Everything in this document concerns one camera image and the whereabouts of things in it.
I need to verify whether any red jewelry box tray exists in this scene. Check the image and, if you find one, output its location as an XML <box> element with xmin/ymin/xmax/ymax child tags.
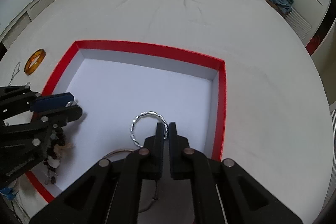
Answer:
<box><xmin>27</xmin><ymin>40</ymin><xmax>227</xmax><ymax>202</ymax></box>

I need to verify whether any white bed sheet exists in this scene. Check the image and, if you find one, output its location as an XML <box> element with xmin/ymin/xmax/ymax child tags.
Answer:
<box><xmin>1</xmin><ymin>0</ymin><xmax>334</xmax><ymax>223</ymax></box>

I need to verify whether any amber orange bangle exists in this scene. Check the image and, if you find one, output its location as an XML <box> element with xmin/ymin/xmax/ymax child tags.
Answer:
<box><xmin>24</xmin><ymin>49</ymin><xmax>46</xmax><ymax>76</ymax></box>

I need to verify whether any white low cabinet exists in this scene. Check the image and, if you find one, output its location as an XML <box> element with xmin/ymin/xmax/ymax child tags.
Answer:
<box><xmin>1</xmin><ymin>0</ymin><xmax>56</xmax><ymax>50</ymax></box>

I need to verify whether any dark beaded tassel bracelet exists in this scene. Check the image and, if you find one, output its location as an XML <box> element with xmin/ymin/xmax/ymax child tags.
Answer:
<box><xmin>43</xmin><ymin>126</ymin><xmax>76</xmax><ymax>185</ymax></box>

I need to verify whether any twisted silver bangle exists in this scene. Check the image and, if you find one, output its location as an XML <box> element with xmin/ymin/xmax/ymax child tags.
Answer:
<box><xmin>129</xmin><ymin>111</ymin><xmax>168</xmax><ymax>148</ymax></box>

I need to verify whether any silver pearl necklace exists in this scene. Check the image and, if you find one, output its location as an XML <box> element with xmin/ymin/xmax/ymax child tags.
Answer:
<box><xmin>6</xmin><ymin>61</ymin><xmax>22</xmax><ymax>88</ymax></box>

